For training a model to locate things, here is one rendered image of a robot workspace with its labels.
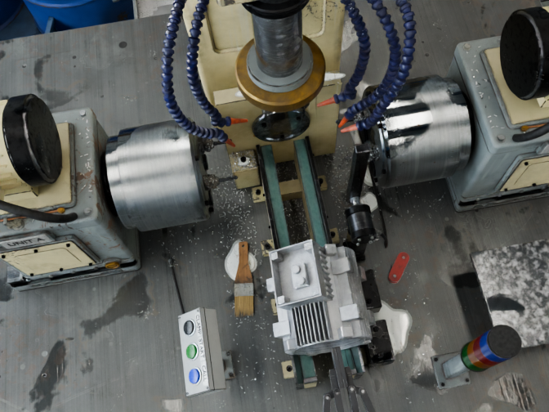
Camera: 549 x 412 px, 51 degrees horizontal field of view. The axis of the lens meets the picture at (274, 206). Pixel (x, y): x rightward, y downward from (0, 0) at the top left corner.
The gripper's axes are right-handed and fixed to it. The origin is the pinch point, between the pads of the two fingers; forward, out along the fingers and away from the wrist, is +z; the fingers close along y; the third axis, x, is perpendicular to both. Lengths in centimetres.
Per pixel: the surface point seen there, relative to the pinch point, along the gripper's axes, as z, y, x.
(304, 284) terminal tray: 17.0, 2.7, 13.4
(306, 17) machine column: 76, -9, 10
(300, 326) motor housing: 8.9, 5.0, 16.6
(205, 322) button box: 13.2, 24.4, 17.0
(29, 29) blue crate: 182, 108, 149
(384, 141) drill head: 45, -21, 16
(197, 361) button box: 5.7, 27.1, 16.6
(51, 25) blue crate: 166, 89, 125
